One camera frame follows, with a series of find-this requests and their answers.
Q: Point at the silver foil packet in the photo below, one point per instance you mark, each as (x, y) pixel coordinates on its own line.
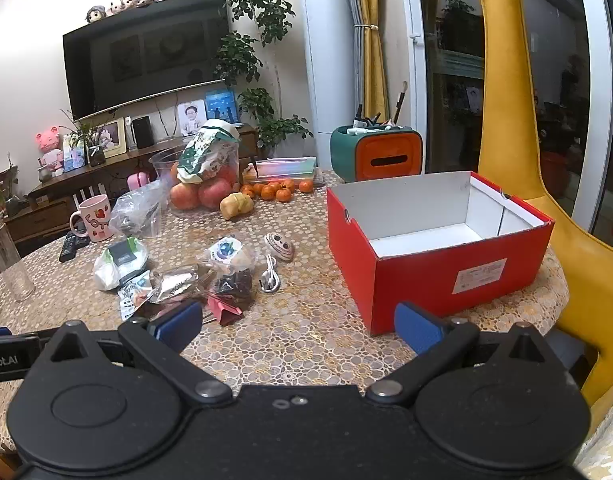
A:
(179, 282)

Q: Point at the pink pig toy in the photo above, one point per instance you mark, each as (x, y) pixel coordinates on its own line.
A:
(49, 147)

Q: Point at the cream photo frame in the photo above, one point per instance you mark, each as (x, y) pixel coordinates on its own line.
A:
(111, 136)

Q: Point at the clear bag with blue label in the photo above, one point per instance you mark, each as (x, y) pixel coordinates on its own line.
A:
(229, 252)

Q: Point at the green leafy potted plant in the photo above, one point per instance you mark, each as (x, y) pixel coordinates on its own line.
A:
(251, 50)

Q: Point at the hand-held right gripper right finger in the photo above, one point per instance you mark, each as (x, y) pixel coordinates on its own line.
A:
(417, 329)

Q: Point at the yellow curtain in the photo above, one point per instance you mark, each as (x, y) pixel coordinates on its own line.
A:
(374, 35)

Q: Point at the yellow knobbly fruit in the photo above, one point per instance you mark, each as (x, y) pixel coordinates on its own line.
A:
(236, 206)

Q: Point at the brush with pale bristles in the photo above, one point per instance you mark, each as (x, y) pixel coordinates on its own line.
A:
(399, 102)

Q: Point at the black flat television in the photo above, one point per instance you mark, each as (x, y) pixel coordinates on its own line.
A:
(146, 50)

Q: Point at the small plant in glass vase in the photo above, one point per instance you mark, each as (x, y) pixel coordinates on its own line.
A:
(89, 140)

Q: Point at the yellow chair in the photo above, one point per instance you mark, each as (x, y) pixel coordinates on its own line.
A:
(506, 85)

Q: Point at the red cardboard shoe box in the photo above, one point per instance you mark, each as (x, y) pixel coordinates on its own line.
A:
(436, 265)

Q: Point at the clear pastel plastic box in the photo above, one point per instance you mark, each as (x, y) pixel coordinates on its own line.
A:
(284, 167)

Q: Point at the clear plastic fruit bowl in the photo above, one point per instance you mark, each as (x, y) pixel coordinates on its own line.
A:
(164, 165)

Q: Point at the black remote control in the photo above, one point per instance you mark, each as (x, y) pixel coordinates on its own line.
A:
(69, 249)
(82, 241)

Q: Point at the white standing air conditioner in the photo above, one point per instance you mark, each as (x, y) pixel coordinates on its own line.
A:
(331, 60)

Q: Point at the white portrait photo frame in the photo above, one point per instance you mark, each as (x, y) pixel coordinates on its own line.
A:
(191, 117)

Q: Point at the white sliding door frame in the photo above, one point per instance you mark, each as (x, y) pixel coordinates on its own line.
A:
(416, 60)

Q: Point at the dark dried fruit bag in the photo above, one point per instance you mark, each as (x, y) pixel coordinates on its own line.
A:
(232, 287)

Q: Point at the black speaker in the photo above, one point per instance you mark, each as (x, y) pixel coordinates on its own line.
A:
(142, 132)

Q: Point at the small printed snack packet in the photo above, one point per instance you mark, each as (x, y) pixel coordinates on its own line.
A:
(134, 295)

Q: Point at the blue photo frame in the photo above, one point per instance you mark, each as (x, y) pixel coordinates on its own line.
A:
(221, 105)

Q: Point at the small pink doll figurine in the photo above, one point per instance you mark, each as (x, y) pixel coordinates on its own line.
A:
(117, 6)

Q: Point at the pile of tangerines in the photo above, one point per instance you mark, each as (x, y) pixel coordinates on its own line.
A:
(276, 190)

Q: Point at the red apple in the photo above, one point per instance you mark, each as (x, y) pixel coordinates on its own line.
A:
(215, 193)
(185, 197)

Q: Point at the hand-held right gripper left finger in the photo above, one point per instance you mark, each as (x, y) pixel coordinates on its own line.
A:
(179, 326)

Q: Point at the wooden television cabinet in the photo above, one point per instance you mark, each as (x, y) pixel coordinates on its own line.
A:
(51, 195)

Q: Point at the green orange desk organizer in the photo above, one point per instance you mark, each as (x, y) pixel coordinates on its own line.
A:
(381, 155)

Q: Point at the grey haired doll figurine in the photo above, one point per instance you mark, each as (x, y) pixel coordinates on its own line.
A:
(94, 14)

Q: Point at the clear glass jar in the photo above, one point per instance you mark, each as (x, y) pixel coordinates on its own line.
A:
(9, 260)

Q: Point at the orange in bowl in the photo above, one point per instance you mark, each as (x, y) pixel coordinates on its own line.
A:
(175, 172)

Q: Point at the white grey tissue packet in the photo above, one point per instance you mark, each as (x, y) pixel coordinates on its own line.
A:
(120, 260)

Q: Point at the small pink purple kettlebell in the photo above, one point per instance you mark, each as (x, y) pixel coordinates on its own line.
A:
(138, 181)

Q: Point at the pink strawberry mug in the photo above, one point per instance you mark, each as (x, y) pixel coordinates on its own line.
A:
(95, 219)

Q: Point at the clear plastic bag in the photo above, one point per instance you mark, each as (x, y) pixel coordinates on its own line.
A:
(136, 210)

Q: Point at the green white printed bag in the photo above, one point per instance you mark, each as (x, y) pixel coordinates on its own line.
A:
(206, 152)

